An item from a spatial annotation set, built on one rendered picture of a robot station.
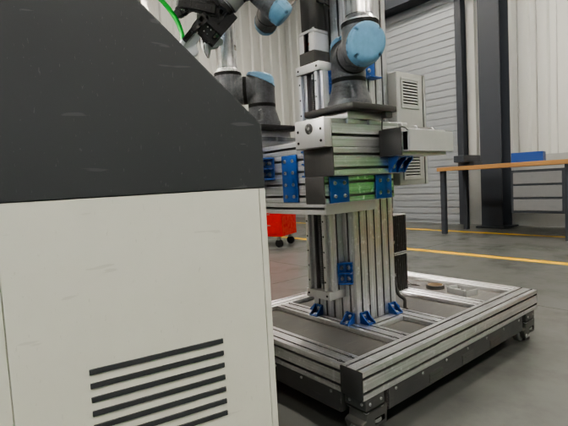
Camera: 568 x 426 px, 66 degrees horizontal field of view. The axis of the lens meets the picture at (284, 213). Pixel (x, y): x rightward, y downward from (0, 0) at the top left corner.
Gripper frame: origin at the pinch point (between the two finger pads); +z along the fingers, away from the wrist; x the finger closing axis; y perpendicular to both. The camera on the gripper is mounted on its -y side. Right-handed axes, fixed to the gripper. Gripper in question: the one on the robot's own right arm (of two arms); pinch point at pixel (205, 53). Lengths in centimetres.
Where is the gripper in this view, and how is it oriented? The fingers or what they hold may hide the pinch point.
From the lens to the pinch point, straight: 149.4
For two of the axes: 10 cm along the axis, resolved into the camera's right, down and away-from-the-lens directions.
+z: 0.6, 9.9, 0.8
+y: 8.7, -0.9, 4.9
